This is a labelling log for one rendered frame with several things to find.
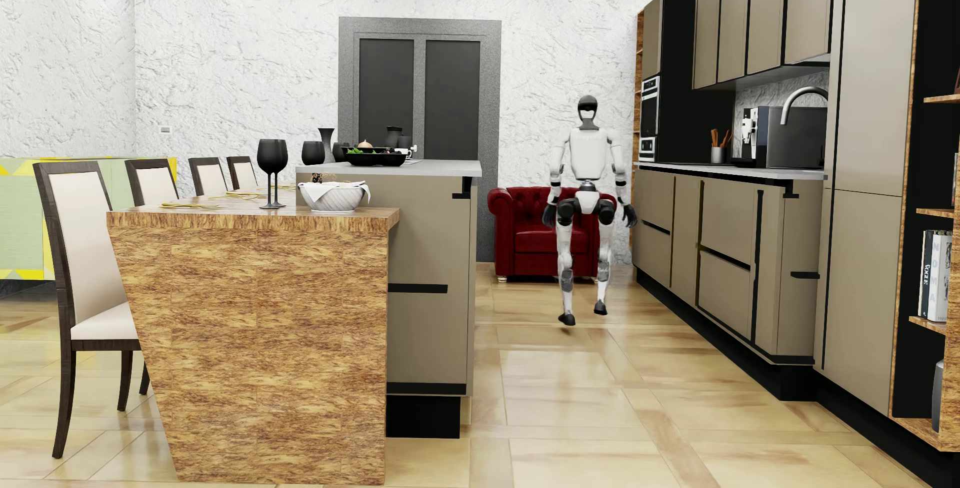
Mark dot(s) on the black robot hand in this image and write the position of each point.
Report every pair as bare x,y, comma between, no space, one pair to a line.
629,215
550,215

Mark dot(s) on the red tufted armchair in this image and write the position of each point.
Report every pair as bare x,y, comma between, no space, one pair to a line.
525,241

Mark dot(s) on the black robot head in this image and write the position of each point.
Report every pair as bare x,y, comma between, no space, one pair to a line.
587,110

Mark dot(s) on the white right robot leg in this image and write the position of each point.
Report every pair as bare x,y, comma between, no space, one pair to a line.
568,248

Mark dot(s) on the white robot leg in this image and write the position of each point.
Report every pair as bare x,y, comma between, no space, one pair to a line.
604,248
568,248

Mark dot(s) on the white left robot leg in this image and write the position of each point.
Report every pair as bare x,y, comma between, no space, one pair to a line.
604,248

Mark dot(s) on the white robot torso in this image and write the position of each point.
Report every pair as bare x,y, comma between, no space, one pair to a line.
588,154

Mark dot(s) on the beige lower kitchen cabinets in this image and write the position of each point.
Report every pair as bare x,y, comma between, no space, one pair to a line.
727,248

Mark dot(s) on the beige kitchen cabinets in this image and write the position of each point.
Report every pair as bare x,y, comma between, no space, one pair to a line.
765,12
727,248

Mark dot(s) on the built-in oven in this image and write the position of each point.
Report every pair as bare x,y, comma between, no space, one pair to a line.
649,110

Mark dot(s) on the utensil holder with spoons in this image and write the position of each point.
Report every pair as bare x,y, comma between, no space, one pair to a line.
718,154

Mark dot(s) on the beige kitchen island cabinet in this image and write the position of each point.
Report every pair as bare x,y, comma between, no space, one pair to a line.
431,248

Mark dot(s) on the black oven column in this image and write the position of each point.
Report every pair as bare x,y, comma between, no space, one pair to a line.
686,76

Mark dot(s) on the black jug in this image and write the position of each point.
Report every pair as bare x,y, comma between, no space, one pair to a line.
394,137

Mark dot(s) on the grey double door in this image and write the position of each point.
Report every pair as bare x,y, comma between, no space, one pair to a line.
420,98

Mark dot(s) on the steel coffee machine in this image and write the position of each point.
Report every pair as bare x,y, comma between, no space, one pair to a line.
795,140

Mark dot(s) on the black fruit tray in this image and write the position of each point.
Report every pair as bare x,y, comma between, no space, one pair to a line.
375,159

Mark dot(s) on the chrome kitchen faucet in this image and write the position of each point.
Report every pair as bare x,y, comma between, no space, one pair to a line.
796,92

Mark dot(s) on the white bowl with cloth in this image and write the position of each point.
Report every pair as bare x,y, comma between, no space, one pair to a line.
334,197

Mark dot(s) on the tall black vase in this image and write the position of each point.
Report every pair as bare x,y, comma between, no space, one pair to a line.
326,142

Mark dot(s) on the tall beige pantry cabinet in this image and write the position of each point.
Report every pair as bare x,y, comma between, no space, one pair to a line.
862,173

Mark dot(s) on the beige upper kitchen cabinets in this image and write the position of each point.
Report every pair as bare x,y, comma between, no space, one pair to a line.
765,12

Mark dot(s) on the black cup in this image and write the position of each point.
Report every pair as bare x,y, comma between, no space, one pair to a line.
313,153

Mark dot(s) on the black wine glass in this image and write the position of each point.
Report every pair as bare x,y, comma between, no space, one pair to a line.
266,154
283,154

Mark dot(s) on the dark wood cream chair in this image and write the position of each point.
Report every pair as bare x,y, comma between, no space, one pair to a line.
243,175
209,178
86,263
154,184

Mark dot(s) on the black wood bookshelf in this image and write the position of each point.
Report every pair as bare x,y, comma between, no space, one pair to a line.
934,158

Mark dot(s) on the row of books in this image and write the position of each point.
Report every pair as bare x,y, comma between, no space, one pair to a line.
936,274

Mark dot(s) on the wood grain bar table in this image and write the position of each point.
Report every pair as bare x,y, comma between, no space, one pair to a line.
262,338

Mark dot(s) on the green yellow sideboard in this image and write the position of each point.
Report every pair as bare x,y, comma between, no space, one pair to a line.
19,218

